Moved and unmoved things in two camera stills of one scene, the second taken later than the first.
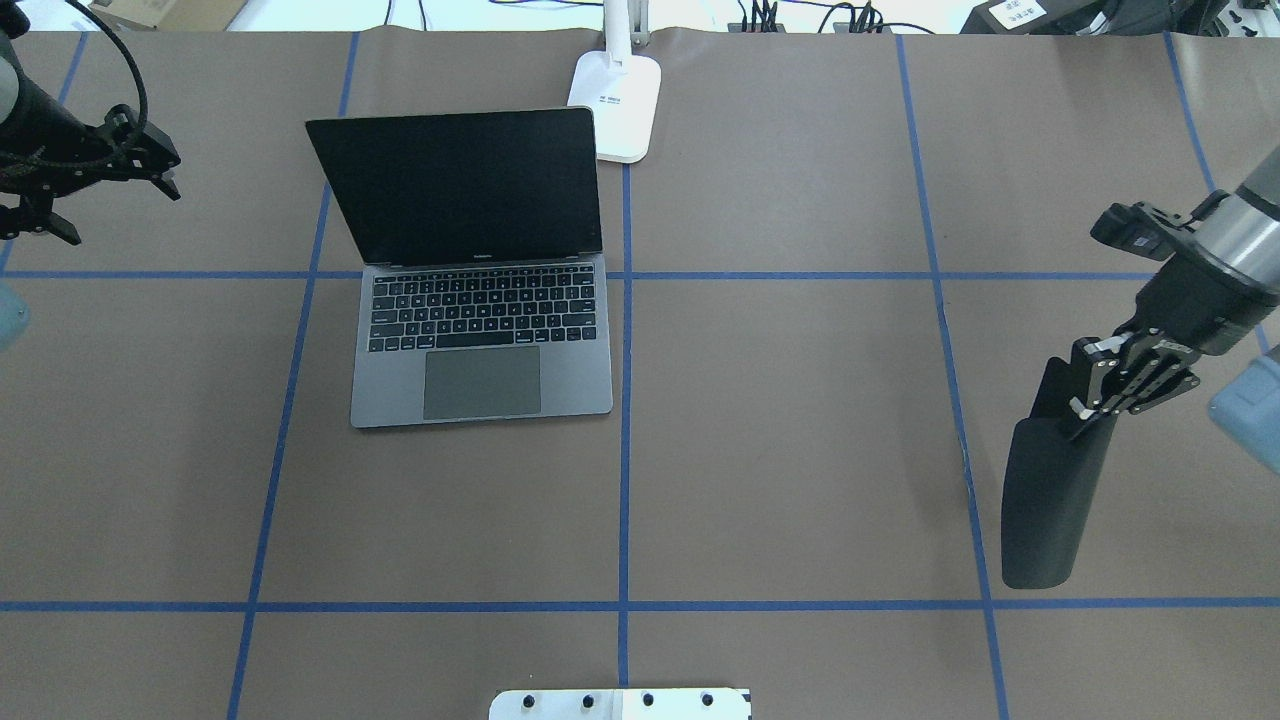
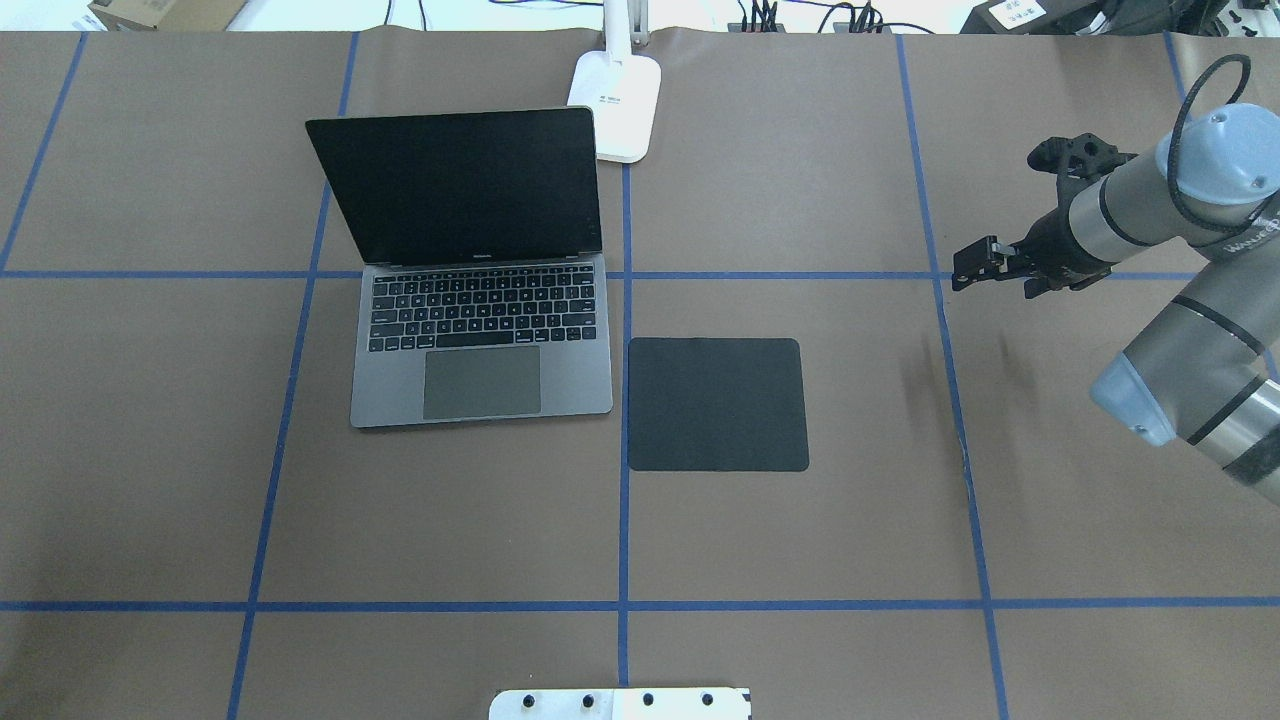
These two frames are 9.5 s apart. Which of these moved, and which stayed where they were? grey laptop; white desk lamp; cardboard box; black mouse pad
Moved: black mouse pad
Stayed: grey laptop; white desk lamp; cardboard box
